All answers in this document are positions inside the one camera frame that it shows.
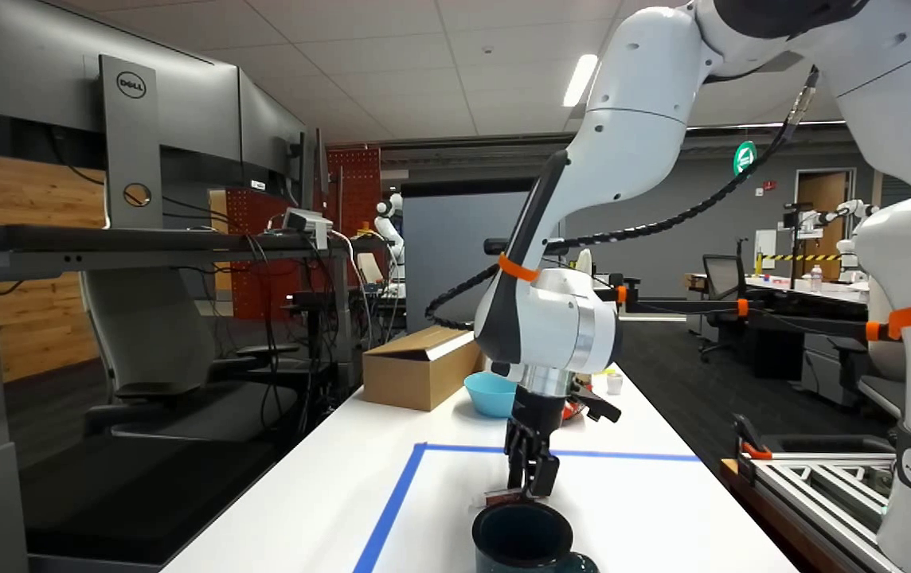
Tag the aluminium rail robot base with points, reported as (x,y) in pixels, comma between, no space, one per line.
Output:
(819,497)

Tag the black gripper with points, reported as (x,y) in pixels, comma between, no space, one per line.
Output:
(530,434)

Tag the Dell monitor back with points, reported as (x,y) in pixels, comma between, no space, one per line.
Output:
(70,72)

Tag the dark green ceramic mug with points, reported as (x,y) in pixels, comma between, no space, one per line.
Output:
(520,535)

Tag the light blue bowl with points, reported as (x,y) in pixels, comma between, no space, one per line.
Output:
(491,397)

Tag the red dry erase marker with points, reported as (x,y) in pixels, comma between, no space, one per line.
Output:
(502,497)

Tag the cardboard box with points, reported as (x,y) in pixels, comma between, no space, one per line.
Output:
(420,369)

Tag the blue tape line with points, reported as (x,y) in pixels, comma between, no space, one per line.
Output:
(409,473)

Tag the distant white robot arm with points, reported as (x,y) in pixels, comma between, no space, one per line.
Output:
(394,244)

